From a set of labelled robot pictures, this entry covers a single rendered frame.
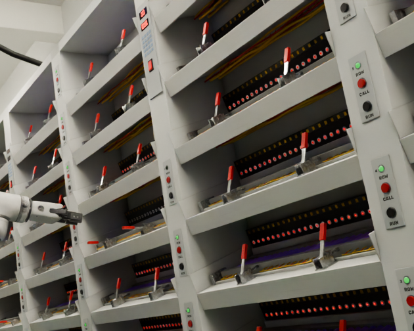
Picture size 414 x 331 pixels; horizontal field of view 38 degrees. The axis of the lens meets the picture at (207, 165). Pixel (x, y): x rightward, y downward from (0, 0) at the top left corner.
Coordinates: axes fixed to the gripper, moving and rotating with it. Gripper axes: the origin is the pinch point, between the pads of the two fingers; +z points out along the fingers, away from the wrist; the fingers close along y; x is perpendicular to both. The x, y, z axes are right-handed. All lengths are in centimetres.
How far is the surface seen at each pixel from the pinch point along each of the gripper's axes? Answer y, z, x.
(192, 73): -66, 4, -26
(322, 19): -95, 23, -34
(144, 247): -27.1, 13.1, 11.8
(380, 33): -124, 8, -10
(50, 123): 35, -2, -45
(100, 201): -0.8, 8.1, -7.0
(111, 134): -15.6, 3.8, -25.3
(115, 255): -7.1, 12.7, 11.5
